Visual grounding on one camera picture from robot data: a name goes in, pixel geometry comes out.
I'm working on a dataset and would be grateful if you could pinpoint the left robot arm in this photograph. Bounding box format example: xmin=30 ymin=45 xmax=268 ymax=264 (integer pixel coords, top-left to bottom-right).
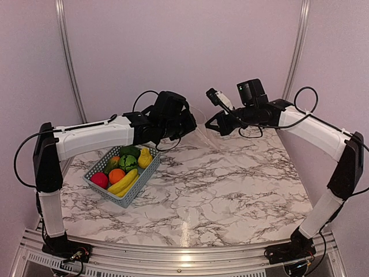
xmin=33 ymin=91 xmax=197 ymax=257

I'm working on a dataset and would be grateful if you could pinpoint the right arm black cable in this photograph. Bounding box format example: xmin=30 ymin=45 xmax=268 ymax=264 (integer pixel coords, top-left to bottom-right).
xmin=238 ymin=85 xmax=369 ymax=197

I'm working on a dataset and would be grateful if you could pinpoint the front aluminium frame rail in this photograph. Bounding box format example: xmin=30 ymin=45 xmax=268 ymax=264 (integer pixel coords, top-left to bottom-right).
xmin=8 ymin=227 xmax=348 ymax=277

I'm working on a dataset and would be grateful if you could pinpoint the grey perforated plastic basket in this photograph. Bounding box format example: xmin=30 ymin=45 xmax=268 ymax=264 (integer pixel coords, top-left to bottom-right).
xmin=83 ymin=144 xmax=160 ymax=208

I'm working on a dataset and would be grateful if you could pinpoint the left aluminium frame post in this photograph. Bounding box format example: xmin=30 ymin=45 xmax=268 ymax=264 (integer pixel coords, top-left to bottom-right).
xmin=55 ymin=0 xmax=88 ymax=123

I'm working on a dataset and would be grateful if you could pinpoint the red apple toy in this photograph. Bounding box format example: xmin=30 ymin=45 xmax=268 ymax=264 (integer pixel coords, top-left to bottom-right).
xmin=90 ymin=172 xmax=109 ymax=189

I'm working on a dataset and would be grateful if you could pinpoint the yellow pear toy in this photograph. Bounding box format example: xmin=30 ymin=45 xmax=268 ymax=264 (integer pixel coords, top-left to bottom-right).
xmin=137 ymin=148 xmax=153 ymax=169

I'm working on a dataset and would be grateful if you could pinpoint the yellow banana bunch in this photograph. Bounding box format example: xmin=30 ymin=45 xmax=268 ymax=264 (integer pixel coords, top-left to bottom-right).
xmin=107 ymin=169 xmax=139 ymax=197

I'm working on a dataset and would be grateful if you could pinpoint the aluminium frame post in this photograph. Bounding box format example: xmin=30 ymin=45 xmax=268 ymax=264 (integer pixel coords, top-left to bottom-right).
xmin=282 ymin=0 xmax=311 ymax=100
xmin=55 ymin=0 xmax=88 ymax=123

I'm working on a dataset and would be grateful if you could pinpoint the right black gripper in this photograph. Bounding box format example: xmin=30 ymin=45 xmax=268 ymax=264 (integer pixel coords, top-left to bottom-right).
xmin=204 ymin=104 xmax=257 ymax=136

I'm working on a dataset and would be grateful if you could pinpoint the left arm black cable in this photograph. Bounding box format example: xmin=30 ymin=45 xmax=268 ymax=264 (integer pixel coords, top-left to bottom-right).
xmin=13 ymin=89 xmax=162 ymax=191

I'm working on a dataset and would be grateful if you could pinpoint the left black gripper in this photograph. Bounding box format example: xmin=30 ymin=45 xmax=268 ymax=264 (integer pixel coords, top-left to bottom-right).
xmin=160 ymin=108 xmax=197 ymax=140

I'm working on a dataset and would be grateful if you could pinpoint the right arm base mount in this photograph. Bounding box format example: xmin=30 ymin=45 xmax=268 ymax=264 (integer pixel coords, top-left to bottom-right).
xmin=264 ymin=228 xmax=316 ymax=264

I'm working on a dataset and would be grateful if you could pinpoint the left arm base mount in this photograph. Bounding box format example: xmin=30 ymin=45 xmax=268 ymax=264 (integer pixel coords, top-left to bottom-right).
xmin=42 ymin=233 xmax=92 ymax=263

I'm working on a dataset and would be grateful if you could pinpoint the clear zip top bag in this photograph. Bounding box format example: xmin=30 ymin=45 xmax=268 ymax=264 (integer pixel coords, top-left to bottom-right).
xmin=185 ymin=106 xmax=220 ymax=150

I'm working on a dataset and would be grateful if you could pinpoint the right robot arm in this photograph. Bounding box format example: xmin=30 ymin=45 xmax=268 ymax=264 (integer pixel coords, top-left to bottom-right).
xmin=206 ymin=78 xmax=367 ymax=259

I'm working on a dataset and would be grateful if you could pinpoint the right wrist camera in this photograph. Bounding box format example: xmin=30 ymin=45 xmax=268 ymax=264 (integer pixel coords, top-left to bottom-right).
xmin=206 ymin=88 xmax=235 ymax=110

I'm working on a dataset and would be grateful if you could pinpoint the right aluminium frame post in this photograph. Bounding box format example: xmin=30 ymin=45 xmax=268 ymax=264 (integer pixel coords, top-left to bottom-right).
xmin=282 ymin=0 xmax=311 ymax=100

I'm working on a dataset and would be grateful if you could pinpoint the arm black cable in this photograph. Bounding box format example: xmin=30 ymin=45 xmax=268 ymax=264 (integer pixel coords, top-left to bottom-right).
xmin=13 ymin=89 xmax=162 ymax=191
xmin=238 ymin=85 xmax=369 ymax=197

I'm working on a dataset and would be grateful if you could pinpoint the green bell pepper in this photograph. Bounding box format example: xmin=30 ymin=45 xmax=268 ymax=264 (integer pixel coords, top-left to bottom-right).
xmin=119 ymin=145 xmax=141 ymax=159

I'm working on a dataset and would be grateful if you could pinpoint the green watermelon ball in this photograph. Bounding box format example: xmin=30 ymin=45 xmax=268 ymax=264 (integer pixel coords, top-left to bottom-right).
xmin=118 ymin=155 xmax=138 ymax=173

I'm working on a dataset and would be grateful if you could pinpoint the orange toy fruit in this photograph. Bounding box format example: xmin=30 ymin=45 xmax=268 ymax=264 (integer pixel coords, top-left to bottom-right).
xmin=108 ymin=169 xmax=126 ymax=185

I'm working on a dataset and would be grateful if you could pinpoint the green orange mango toy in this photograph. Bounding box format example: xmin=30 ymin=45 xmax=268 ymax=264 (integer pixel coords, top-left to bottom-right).
xmin=103 ymin=156 xmax=120 ymax=175

